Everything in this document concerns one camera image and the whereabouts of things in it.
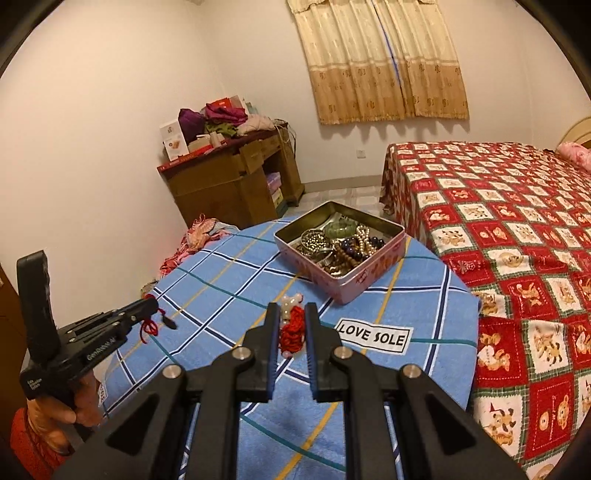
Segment dark purple bead bracelet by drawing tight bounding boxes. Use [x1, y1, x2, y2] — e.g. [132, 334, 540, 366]
[342, 234, 389, 257]

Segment wooden door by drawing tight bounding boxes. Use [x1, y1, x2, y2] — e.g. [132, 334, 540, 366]
[0, 263, 29, 416]

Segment blue plaid blanket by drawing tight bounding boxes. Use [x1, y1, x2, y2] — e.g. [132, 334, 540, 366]
[99, 217, 483, 480]

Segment stacked boxes under desk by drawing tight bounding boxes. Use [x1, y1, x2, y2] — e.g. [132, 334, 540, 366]
[267, 172, 285, 208]

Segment pile of clothes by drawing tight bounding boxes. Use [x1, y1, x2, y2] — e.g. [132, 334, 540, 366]
[179, 95, 278, 139]

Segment white cardboard box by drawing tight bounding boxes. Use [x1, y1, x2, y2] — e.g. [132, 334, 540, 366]
[159, 121, 189, 161]

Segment brown wooden desk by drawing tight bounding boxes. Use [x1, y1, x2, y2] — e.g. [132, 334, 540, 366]
[157, 124, 305, 229]

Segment green jade bracelet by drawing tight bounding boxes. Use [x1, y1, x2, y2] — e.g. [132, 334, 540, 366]
[323, 220, 360, 240]

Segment person's left hand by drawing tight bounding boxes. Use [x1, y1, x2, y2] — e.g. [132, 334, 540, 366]
[27, 368, 105, 456]

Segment bed headboard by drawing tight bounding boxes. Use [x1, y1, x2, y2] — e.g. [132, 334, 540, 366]
[561, 117, 591, 151]

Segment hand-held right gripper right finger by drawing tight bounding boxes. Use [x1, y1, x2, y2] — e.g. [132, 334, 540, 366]
[304, 301, 527, 480]

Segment jade pendant red knot cord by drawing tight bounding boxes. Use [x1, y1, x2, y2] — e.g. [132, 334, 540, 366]
[278, 294, 308, 359]

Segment white pearl necklace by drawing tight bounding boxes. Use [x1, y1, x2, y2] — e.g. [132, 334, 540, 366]
[355, 226, 376, 257]

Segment printed paper sheet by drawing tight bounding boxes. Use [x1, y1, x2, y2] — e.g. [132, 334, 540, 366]
[335, 209, 386, 232]

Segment pink pillow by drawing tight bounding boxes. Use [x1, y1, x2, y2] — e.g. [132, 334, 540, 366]
[556, 141, 591, 170]

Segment person's left forearm red sleeve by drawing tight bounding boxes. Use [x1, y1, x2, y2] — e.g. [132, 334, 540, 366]
[11, 408, 70, 469]

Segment flat red box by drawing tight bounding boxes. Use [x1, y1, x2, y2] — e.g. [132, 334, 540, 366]
[157, 138, 215, 175]

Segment beige patterned curtain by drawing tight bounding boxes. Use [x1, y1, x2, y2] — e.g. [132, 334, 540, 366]
[286, 0, 470, 125]

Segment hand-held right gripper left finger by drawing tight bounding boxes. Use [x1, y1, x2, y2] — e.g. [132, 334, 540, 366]
[55, 301, 283, 480]

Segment pink fringed cloth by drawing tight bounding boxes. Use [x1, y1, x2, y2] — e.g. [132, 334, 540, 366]
[159, 215, 241, 280]

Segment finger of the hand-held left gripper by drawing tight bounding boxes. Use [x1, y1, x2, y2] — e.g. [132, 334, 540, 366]
[124, 309, 158, 328]
[110, 296, 160, 320]

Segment brown wooden bead bracelet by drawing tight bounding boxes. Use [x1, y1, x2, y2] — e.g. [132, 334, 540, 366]
[333, 244, 368, 277]

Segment pink tin box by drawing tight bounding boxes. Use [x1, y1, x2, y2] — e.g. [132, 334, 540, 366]
[274, 200, 406, 305]

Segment red cord brown pendant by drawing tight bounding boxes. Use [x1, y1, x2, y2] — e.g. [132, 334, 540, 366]
[140, 295, 178, 345]

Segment red patchwork bed quilt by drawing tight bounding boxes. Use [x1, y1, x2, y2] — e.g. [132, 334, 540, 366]
[379, 141, 591, 480]

